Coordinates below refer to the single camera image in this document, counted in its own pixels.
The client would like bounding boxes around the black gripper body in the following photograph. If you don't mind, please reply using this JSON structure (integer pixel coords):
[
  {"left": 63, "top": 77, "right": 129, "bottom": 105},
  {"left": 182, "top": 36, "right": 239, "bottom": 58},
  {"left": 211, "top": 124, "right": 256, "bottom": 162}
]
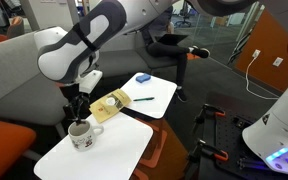
[{"left": 61, "top": 83, "right": 92, "bottom": 108}]

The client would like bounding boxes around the white printed ceramic mug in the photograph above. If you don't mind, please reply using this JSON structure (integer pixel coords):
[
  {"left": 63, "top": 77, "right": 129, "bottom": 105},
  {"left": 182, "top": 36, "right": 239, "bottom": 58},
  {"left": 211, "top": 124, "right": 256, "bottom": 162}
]
[{"left": 67, "top": 119, "right": 105, "bottom": 153}]

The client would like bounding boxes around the white side table top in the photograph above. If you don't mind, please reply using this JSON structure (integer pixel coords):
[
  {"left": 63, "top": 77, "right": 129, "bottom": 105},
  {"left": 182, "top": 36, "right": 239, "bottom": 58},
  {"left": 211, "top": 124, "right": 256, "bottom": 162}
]
[
  {"left": 120, "top": 71, "right": 179, "bottom": 120},
  {"left": 33, "top": 111, "right": 155, "bottom": 180}
]

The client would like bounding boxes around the grey sofa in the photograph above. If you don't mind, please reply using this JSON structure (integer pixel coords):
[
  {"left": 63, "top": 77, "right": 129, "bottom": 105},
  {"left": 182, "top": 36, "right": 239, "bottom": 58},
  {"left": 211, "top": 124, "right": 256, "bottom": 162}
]
[{"left": 0, "top": 29, "right": 182, "bottom": 127}]

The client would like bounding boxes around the green pen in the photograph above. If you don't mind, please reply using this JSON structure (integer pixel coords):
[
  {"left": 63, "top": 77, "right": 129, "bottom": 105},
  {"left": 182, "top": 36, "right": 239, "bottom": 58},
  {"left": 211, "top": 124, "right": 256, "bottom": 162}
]
[{"left": 132, "top": 96, "right": 156, "bottom": 102}]

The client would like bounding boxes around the blue sponge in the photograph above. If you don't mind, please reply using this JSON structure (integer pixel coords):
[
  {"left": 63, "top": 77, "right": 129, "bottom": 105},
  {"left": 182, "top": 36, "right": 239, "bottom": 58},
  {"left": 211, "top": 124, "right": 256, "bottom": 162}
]
[{"left": 134, "top": 73, "right": 152, "bottom": 84}]

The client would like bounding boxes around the orange and peach sofa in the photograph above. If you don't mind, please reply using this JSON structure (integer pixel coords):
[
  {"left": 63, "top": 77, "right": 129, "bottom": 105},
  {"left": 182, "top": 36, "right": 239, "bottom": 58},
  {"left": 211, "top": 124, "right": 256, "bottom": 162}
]
[{"left": 0, "top": 117, "right": 38, "bottom": 180}]

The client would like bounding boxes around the orange side table base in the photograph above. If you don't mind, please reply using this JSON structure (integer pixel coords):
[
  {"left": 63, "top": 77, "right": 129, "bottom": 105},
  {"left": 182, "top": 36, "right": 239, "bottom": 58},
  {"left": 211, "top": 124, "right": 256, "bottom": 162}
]
[{"left": 129, "top": 112, "right": 189, "bottom": 180}]

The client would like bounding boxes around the black laptop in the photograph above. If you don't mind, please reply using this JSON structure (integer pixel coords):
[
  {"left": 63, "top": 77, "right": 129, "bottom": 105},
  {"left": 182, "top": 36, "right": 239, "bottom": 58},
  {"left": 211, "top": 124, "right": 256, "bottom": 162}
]
[{"left": 156, "top": 32, "right": 189, "bottom": 45}]

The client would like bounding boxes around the black orange-tipped clamp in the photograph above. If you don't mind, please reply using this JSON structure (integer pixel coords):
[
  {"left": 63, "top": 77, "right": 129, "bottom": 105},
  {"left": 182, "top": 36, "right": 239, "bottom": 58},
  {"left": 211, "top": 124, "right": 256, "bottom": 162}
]
[
  {"left": 187, "top": 139, "right": 230, "bottom": 165},
  {"left": 193, "top": 103, "right": 227, "bottom": 132}
]

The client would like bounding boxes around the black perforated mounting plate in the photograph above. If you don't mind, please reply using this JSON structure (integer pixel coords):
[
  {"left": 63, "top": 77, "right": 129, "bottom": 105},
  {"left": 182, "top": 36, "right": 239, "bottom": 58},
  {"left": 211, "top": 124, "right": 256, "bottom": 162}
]
[{"left": 197, "top": 90, "right": 288, "bottom": 180}]

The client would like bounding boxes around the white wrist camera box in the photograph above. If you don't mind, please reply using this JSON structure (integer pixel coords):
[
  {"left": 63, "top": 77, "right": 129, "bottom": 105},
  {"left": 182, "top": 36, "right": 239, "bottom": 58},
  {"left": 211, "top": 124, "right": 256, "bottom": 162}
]
[{"left": 78, "top": 69, "right": 104, "bottom": 95}]

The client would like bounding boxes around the white power cable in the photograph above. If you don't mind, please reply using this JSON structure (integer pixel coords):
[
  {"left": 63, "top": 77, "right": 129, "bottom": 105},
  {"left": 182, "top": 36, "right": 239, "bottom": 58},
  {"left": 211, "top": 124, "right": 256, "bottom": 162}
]
[{"left": 245, "top": 55, "right": 281, "bottom": 100}]

